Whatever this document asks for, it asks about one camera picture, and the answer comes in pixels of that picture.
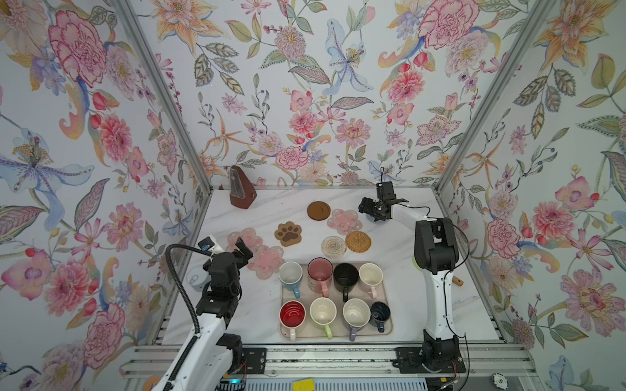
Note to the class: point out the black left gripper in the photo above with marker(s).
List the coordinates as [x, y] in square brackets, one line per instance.
[244, 251]

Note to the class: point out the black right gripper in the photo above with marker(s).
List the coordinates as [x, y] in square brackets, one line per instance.
[366, 206]

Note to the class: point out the pink flower coaster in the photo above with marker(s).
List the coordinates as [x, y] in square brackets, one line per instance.
[266, 261]
[249, 236]
[344, 221]

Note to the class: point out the woven rattan round coaster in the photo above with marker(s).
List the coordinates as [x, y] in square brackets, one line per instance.
[358, 242]

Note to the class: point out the brown paw shaped coaster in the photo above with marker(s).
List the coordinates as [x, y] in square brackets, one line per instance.
[288, 234]

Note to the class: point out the brown round wooden coaster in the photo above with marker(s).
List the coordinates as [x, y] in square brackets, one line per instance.
[318, 211]

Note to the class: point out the white embroidered round coaster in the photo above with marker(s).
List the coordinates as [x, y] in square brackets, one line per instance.
[334, 247]

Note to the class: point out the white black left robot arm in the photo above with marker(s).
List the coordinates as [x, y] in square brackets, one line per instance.
[209, 352]

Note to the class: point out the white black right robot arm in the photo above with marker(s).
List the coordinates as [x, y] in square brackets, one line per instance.
[436, 254]

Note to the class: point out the white round table sticker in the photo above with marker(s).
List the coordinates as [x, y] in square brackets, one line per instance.
[197, 278]

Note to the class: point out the brown wooden metronome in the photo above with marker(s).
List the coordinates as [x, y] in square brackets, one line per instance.
[242, 191]

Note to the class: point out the black mug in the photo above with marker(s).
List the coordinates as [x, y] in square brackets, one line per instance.
[346, 277]

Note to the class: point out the red interior white mug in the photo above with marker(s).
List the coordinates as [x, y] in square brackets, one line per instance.
[292, 316]

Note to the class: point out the beige serving tray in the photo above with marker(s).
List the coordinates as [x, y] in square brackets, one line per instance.
[310, 330]

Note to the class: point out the small dark navy mug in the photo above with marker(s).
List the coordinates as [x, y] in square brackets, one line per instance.
[380, 314]

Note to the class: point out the yellow sticky note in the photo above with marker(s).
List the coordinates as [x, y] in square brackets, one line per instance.
[304, 385]

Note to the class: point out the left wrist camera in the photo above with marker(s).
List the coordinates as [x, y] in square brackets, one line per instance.
[209, 247]

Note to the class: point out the white mug blue handle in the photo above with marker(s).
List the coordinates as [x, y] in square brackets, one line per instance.
[291, 275]

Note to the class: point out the cream mug pink handle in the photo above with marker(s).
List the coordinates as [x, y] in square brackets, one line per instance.
[370, 278]

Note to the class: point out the cream mug green handle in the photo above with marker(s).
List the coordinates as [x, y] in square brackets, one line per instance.
[323, 312]

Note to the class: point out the white mug purple handle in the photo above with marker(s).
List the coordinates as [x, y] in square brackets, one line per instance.
[356, 313]

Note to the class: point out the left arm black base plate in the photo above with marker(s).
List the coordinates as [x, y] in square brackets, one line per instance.
[246, 361]

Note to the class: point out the aluminium front rail frame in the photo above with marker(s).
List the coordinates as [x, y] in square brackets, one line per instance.
[374, 361]

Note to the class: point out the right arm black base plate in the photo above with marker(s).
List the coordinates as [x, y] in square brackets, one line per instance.
[411, 360]

